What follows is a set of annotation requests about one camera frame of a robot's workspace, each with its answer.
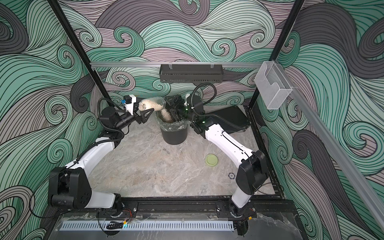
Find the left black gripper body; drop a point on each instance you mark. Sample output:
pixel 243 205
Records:
pixel 137 119

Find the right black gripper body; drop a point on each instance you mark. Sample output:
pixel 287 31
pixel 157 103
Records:
pixel 182 112

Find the glass oatmeal jar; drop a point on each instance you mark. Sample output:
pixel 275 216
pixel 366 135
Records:
pixel 156 103

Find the light green jar lid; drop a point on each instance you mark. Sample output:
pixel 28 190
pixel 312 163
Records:
pixel 211 160

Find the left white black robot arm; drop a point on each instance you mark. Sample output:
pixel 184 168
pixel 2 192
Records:
pixel 69 187

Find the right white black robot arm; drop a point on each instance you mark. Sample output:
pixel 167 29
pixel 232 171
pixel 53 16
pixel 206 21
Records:
pixel 252 165

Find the poured oatmeal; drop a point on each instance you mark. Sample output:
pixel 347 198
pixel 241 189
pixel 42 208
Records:
pixel 166 116

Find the clear plastic bin liner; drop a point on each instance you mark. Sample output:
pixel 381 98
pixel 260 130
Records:
pixel 174 124

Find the black trash bin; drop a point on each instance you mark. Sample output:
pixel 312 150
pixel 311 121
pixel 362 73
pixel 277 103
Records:
pixel 174 132

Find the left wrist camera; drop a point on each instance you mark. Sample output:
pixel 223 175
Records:
pixel 128 102

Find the black wall shelf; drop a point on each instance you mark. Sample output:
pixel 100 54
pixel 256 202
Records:
pixel 191 73

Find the clear acrylic wall holder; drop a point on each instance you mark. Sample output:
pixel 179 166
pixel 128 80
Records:
pixel 272 83

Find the white slotted cable duct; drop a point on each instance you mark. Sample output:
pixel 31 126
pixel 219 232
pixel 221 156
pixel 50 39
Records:
pixel 148 226

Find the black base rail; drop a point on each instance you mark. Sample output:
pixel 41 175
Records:
pixel 219 206

